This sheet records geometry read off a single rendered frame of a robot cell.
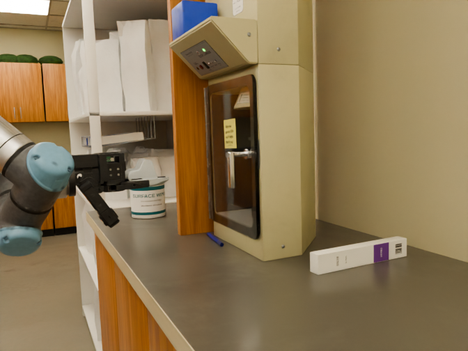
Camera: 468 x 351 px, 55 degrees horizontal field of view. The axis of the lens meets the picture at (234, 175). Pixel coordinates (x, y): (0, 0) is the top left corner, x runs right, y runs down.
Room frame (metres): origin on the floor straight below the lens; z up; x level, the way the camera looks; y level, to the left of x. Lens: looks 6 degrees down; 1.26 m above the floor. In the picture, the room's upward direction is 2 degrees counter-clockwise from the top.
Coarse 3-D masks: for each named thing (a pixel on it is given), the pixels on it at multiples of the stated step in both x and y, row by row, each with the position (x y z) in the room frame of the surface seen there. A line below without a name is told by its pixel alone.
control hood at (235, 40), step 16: (192, 32) 1.12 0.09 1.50; (208, 32) 1.06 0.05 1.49; (224, 32) 1.02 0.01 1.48; (240, 32) 1.03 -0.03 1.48; (256, 32) 1.05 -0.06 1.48; (176, 48) 1.27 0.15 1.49; (224, 48) 1.07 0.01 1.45; (240, 48) 1.03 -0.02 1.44; (256, 48) 1.05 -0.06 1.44; (240, 64) 1.07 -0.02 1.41
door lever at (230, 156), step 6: (246, 150) 1.09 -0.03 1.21; (228, 156) 1.07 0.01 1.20; (234, 156) 1.07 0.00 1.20; (240, 156) 1.08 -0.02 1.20; (246, 156) 1.09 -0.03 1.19; (228, 162) 1.07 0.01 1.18; (234, 162) 1.07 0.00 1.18; (228, 168) 1.07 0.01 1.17; (234, 168) 1.07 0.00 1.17; (228, 174) 1.07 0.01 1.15; (234, 174) 1.07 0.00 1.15; (228, 180) 1.07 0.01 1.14; (234, 180) 1.07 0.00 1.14; (228, 186) 1.07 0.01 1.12; (234, 186) 1.07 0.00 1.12
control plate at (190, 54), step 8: (192, 48) 1.19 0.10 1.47; (200, 48) 1.16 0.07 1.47; (208, 48) 1.12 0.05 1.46; (184, 56) 1.27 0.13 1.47; (192, 56) 1.23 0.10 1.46; (200, 56) 1.20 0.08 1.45; (208, 56) 1.16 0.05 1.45; (216, 56) 1.13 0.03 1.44; (192, 64) 1.28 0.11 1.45; (200, 64) 1.24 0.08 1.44; (216, 64) 1.17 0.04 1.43; (224, 64) 1.13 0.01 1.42; (200, 72) 1.29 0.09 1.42; (208, 72) 1.25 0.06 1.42
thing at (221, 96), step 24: (216, 96) 1.26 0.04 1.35; (240, 96) 1.11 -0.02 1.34; (216, 120) 1.27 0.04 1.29; (240, 120) 1.12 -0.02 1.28; (216, 144) 1.27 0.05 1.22; (240, 144) 1.12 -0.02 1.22; (216, 168) 1.28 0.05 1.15; (240, 168) 1.13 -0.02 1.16; (216, 192) 1.28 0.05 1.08; (240, 192) 1.13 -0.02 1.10; (216, 216) 1.29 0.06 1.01; (240, 216) 1.14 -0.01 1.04
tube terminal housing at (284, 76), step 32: (224, 0) 1.22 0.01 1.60; (256, 0) 1.05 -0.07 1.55; (288, 0) 1.09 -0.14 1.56; (288, 32) 1.09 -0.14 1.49; (256, 64) 1.07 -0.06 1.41; (288, 64) 1.09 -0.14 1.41; (288, 96) 1.09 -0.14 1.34; (288, 128) 1.08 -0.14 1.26; (288, 160) 1.08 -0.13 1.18; (288, 192) 1.08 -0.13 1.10; (288, 224) 1.08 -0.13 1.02; (256, 256) 1.09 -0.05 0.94; (288, 256) 1.08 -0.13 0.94
